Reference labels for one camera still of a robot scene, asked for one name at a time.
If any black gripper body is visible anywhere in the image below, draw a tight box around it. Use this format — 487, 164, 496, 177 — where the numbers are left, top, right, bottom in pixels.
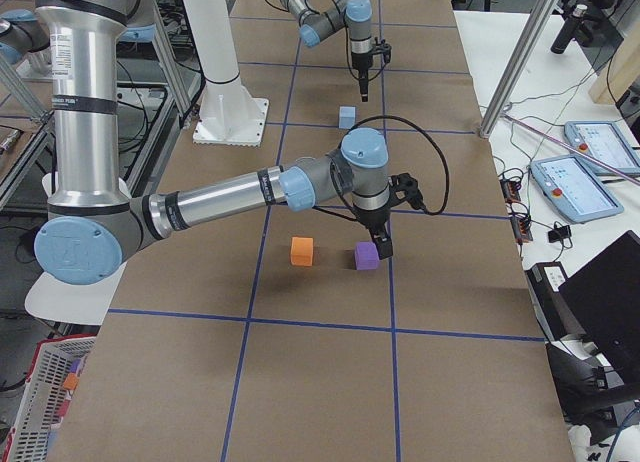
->
350, 52, 373, 80
357, 205, 390, 238

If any light blue foam block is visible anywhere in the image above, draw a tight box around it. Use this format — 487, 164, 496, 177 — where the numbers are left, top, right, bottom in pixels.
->
338, 106, 356, 130

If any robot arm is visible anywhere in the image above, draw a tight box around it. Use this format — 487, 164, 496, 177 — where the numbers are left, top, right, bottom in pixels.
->
279, 0, 377, 102
1, 0, 393, 285

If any purple foam block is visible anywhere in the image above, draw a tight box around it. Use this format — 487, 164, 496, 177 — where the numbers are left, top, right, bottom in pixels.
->
354, 242, 380, 271

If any orange foam block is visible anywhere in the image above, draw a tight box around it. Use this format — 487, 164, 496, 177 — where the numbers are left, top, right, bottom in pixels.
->
290, 236, 314, 267

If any near teach pendant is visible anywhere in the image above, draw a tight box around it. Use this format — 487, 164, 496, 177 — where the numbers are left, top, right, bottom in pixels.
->
530, 156, 624, 223

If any teach pendant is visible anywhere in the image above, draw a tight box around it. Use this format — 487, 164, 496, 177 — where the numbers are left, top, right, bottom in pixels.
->
564, 121, 639, 176
530, 156, 624, 223

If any black laptop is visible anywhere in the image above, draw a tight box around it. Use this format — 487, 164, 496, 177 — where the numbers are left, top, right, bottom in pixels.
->
559, 230, 639, 383

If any far teach pendant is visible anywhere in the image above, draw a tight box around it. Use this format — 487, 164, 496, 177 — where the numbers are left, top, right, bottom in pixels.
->
564, 121, 639, 176

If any white chair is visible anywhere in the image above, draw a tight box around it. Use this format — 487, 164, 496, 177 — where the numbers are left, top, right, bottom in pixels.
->
25, 172, 131, 325

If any white plastic basket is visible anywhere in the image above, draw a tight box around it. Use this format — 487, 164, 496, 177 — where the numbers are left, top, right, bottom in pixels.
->
2, 335, 96, 461

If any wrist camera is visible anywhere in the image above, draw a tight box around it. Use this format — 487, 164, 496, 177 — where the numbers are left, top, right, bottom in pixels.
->
372, 38, 392, 65
389, 173, 426, 212

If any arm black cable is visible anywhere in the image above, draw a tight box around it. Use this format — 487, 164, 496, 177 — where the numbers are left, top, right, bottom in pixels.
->
314, 114, 450, 223

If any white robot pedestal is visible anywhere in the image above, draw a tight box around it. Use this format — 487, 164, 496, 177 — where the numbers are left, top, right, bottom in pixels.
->
183, 0, 269, 146

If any aluminium frame post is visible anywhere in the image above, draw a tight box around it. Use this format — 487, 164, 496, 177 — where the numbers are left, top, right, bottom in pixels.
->
479, 0, 558, 139

